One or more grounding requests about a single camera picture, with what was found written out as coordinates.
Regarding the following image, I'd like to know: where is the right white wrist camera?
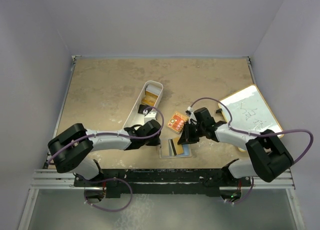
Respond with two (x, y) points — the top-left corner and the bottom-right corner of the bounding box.
(186, 106), (197, 124)

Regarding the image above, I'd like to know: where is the aluminium table frame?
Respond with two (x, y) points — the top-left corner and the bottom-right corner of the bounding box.
(17, 55), (308, 230)

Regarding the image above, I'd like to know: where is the black card in tray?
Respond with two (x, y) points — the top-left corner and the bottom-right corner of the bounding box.
(137, 104), (148, 114)

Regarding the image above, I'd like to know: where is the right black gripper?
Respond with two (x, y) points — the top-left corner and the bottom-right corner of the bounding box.
(178, 121), (205, 145)

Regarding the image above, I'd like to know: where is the yellow framed whiteboard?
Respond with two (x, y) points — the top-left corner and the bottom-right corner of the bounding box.
(217, 84), (285, 152)

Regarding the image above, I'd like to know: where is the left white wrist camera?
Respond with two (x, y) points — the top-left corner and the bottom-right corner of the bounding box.
(143, 109), (158, 123)

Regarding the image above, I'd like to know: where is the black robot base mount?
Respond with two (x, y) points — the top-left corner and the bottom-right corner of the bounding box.
(73, 161), (252, 199)

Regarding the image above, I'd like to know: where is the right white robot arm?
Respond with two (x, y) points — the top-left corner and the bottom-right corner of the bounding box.
(177, 107), (294, 186)

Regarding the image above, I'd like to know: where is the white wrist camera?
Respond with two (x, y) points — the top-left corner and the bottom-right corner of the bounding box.
(186, 106), (197, 124)
(143, 109), (158, 123)

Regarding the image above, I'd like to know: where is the white oblong plastic tray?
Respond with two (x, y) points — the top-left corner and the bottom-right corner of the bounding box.
(123, 80), (164, 128)

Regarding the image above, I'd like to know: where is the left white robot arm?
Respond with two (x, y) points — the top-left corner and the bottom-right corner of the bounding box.
(47, 119), (163, 186)

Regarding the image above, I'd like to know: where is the white credit card stack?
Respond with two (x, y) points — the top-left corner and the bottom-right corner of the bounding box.
(145, 84), (162, 96)

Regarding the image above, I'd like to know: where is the orange spiral notebook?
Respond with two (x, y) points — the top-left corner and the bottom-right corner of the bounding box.
(166, 112), (189, 134)

